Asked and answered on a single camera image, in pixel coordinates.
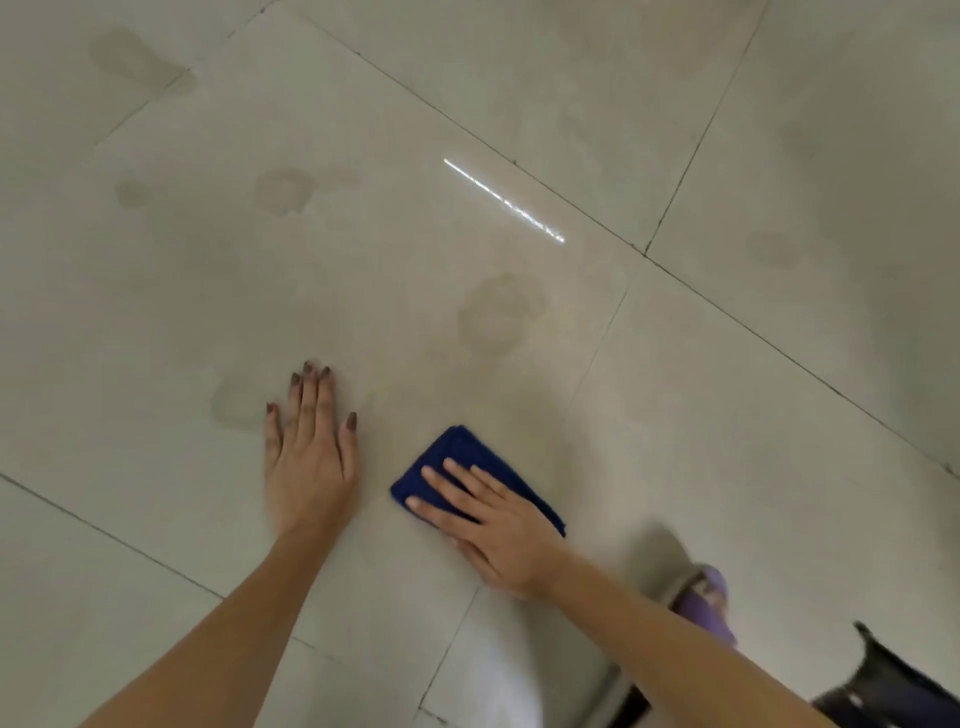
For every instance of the person's left hand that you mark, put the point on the person's left hand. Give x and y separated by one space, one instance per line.
311 472

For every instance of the person's right hand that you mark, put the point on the person's right hand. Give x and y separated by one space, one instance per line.
510 547

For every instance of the blue cloth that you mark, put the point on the blue cloth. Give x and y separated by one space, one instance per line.
457 450

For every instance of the person's right forearm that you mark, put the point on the person's right forearm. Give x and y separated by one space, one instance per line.
675 660

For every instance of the person's left forearm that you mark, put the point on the person's left forearm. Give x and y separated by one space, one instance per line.
225 637

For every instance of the beige tiled floor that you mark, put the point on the beige tiled floor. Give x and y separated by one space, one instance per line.
750 412

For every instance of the purple sandal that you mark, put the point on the purple sandal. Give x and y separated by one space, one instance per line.
712 611

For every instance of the blue denim jeans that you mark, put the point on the blue denim jeans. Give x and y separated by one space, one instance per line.
885 690

